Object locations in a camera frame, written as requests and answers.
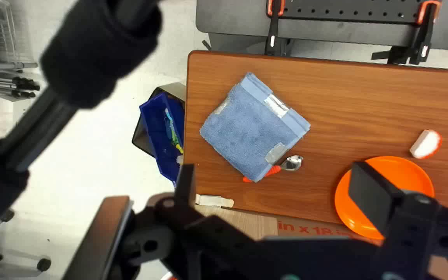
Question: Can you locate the orange plate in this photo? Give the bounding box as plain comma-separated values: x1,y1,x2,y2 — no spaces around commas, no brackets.
334,156,435,242

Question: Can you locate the right orange black clamp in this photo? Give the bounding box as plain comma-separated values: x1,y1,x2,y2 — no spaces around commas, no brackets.
371,0,441,66

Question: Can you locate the metal spoon with orange handle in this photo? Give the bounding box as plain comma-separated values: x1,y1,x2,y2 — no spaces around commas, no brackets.
242,155,303,184

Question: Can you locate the white and orange eraser block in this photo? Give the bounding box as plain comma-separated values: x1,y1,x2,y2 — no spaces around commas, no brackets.
409,130,440,159

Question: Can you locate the orange black clamp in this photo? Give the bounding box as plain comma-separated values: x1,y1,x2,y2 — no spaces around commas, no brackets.
371,0,441,66
264,0,289,57

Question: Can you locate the blue plastic bin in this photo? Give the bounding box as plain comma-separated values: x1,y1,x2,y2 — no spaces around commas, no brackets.
140,94,185,183

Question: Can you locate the left orange black clamp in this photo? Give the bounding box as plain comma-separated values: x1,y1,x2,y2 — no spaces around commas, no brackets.
264,0,289,57

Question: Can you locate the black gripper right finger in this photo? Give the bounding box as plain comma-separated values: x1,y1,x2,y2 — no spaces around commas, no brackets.
348,162,404,231

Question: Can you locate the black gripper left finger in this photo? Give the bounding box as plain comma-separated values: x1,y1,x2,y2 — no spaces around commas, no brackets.
174,165,194,209

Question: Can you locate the black perforated breadboard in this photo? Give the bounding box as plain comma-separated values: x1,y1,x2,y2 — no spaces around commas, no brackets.
278,0,441,25

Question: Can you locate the cardboard box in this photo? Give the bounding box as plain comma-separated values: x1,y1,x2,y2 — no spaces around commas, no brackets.
196,206,362,240

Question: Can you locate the blue towel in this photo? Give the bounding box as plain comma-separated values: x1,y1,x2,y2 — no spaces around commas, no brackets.
199,74,311,183

